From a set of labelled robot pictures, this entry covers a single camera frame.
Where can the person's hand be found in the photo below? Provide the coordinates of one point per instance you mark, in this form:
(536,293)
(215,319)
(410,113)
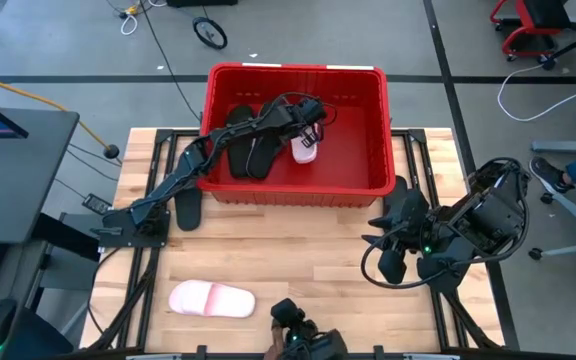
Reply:
(275,342)

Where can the black slide sandal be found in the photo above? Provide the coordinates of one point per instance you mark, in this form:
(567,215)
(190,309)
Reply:
(188,207)

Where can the person's black shoe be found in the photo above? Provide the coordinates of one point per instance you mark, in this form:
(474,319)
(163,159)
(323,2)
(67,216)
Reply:
(548,175)

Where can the black chair base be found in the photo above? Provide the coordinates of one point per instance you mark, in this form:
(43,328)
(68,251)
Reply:
(575,47)

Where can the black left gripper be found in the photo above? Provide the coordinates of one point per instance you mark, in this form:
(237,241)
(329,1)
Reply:
(309,112)

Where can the red plastic bin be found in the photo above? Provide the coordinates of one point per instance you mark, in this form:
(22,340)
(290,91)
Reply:
(353,150)

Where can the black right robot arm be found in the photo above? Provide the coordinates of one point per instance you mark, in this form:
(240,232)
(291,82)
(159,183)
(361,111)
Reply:
(493,215)

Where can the black power adapter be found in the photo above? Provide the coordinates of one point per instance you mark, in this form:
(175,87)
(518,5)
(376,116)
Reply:
(97,203)

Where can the red wheeled cart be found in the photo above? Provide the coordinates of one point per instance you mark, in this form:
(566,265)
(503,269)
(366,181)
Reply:
(523,30)

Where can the white tape strip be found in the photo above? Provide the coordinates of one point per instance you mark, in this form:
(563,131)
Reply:
(350,67)
(261,64)

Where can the black round plug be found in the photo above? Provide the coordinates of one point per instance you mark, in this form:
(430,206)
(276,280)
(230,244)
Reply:
(111,151)

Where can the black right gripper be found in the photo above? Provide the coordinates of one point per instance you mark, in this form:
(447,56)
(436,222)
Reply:
(412,217)

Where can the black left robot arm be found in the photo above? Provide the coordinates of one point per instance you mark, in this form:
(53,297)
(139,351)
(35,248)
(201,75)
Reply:
(168,186)

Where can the pink slide sandal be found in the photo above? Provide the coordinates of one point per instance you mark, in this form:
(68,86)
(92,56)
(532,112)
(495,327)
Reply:
(302,154)
(212,299)

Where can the black metal frame rail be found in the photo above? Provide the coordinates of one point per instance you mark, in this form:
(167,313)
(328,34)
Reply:
(455,320)
(138,290)

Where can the small black wheel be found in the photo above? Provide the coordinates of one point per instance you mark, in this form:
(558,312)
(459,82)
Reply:
(210,33)

